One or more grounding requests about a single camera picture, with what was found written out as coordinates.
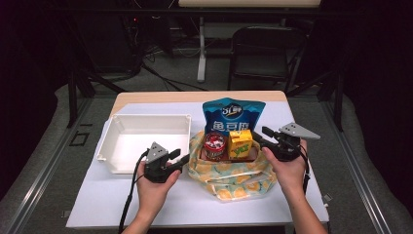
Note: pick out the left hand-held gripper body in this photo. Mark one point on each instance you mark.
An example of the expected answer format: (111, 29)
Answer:
(159, 169)

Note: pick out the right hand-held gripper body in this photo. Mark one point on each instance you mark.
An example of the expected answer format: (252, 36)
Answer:
(285, 146)

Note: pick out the yellow juice carton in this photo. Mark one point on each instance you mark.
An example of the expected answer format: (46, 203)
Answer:
(240, 143)

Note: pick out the long brown box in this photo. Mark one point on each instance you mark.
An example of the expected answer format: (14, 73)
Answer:
(240, 160)

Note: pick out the red can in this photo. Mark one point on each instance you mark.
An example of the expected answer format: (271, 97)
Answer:
(214, 146)

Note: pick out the blue snack pouch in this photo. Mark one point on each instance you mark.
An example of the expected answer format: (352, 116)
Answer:
(233, 113)

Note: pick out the white plastic bin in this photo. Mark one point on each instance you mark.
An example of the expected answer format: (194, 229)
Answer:
(130, 143)

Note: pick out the floral cloth bag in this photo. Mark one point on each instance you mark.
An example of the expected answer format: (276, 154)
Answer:
(227, 182)

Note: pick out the person's left hand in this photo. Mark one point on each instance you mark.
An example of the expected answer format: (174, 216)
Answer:
(156, 195)

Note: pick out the person's right hand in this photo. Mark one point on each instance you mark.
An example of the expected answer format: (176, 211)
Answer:
(289, 175)

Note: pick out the white table mat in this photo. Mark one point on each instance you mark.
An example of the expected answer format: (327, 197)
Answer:
(107, 201)

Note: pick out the black metal stand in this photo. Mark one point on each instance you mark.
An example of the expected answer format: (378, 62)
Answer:
(73, 97)
(338, 97)

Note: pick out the black folding chair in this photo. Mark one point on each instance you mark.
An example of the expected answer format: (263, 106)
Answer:
(264, 58)

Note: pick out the white desk leg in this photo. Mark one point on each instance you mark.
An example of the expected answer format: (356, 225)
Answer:
(201, 48)

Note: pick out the dark computer tower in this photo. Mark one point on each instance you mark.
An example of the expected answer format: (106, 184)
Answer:
(104, 42)

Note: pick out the aluminium rail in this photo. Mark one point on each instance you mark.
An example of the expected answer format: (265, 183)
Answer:
(354, 156)
(48, 162)

